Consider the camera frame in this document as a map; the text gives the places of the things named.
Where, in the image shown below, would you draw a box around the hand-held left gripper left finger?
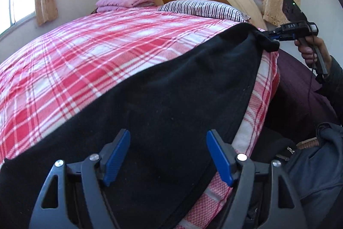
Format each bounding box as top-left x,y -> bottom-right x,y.
28,128 -> 132,229

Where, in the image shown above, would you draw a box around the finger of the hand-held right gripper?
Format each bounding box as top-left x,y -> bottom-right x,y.
255,28 -> 281,41
261,38 -> 280,53

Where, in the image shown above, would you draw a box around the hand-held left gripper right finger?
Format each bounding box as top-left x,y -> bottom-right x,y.
206,129 -> 308,229

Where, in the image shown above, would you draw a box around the black pants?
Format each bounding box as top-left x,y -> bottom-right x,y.
0,22 -> 264,229

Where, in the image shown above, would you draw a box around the person's right hand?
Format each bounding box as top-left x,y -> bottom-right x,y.
294,35 -> 333,69

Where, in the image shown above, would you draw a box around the dark purple cloth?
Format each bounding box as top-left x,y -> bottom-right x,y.
276,49 -> 338,134

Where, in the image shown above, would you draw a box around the striped pillow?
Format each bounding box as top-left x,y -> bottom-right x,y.
157,0 -> 245,23

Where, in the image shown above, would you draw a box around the dark blue jacket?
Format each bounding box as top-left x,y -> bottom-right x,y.
284,122 -> 343,229

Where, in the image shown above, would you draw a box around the red plaid bed sheet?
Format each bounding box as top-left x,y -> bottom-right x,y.
0,6 -> 280,229

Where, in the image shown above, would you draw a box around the black cable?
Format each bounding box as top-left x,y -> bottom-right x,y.
307,67 -> 316,122

